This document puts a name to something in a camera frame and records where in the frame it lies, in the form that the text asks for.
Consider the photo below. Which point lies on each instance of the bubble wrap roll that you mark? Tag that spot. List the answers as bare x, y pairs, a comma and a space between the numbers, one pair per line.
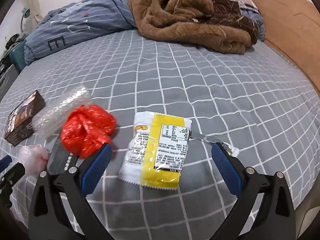
51, 118

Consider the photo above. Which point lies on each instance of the brown fleece blanket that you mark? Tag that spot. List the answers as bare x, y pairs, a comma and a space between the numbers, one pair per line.
215, 24

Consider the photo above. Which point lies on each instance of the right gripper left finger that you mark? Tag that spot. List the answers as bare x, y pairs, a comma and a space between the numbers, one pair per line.
48, 218

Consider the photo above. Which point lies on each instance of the grey checked bed sheet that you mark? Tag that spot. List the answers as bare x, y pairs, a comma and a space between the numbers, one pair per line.
259, 102

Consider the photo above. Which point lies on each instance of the small clear wrapper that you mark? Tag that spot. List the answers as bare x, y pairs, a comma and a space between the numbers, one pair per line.
210, 139

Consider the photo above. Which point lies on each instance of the grey suitcase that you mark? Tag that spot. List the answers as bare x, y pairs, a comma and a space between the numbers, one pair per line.
8, 76

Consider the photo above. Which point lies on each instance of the yellow white snack packet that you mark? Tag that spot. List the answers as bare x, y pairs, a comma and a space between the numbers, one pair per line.
157, 152

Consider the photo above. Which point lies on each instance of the teal suitcase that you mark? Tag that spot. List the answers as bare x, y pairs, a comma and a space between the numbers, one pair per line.
17, 55

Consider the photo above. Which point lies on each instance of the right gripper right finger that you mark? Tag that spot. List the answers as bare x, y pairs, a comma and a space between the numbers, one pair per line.
275, 218

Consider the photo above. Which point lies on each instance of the blue striped duvet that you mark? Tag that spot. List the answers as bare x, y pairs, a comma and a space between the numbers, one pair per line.
75, 23

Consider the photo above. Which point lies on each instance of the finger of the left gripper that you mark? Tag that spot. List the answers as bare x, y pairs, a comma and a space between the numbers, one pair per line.
5, 162

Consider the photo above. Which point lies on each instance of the blue desk lamp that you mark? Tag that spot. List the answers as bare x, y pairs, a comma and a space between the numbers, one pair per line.
25, 15

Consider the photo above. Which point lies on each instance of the wooden headboard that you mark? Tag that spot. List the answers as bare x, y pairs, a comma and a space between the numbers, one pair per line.
292, 27

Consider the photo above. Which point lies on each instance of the clear plastic bag red print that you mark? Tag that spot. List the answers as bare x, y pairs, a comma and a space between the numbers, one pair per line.
34, 158

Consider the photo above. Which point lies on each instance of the brown cookie box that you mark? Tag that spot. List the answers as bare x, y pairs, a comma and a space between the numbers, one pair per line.
19, 122

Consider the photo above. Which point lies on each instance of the patterned pillow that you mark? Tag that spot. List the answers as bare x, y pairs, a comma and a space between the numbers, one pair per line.
240, 2

